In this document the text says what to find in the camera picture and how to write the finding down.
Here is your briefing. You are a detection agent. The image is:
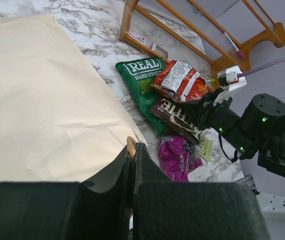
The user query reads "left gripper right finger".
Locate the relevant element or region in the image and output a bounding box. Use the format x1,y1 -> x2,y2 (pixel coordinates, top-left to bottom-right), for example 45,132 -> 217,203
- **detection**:
133,143 -> 270,240

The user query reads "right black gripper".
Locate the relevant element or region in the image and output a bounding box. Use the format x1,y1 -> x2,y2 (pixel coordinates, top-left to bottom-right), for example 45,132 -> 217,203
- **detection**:
179,88 -> 240,132

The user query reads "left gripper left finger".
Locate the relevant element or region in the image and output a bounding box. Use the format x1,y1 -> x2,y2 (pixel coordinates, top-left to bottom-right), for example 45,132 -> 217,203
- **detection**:
0,148 -> 130,240

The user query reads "brown chocolate packet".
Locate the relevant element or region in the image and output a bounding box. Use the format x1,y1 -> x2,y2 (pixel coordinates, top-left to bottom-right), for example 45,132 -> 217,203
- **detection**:
150,97 -> 202,145

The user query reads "red tortilla chips bag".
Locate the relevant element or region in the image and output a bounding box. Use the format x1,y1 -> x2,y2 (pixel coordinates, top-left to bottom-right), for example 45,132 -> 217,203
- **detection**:
151,60 -> 211,103

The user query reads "small green candy packet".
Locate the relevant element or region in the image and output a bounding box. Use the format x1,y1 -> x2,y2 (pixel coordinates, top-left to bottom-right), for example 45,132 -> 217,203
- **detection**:
199,134 -> 213,162

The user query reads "purple snack bag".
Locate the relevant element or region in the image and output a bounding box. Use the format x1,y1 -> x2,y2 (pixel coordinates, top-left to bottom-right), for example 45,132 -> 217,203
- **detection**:
159,135 -> 203,182

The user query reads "green crisps bag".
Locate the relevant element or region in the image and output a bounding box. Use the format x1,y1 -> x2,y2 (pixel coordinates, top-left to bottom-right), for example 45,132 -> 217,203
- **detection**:
115,57 -> 167,136

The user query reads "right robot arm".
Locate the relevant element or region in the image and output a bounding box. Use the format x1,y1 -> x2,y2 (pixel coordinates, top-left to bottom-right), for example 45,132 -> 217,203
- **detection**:
181,90 -> 285,178

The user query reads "green tipped white pen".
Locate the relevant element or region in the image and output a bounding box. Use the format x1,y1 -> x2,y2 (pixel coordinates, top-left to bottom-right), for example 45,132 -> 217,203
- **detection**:
206,78 -> 216,84

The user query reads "pink tipped white pen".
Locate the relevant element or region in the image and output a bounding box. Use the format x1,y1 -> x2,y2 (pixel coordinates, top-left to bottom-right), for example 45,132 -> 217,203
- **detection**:
223,31 -> 245,60

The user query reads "red white card box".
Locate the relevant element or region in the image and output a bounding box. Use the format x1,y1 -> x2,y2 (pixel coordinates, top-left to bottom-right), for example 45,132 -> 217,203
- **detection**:
128,27 -> 146,45

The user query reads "wooden shelf rack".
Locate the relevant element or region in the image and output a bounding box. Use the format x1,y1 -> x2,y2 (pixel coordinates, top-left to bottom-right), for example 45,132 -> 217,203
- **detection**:
119,0 -> 285,78

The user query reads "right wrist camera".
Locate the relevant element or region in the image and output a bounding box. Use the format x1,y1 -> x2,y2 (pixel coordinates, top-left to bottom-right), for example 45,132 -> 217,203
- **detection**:
213,65 -> 247,106

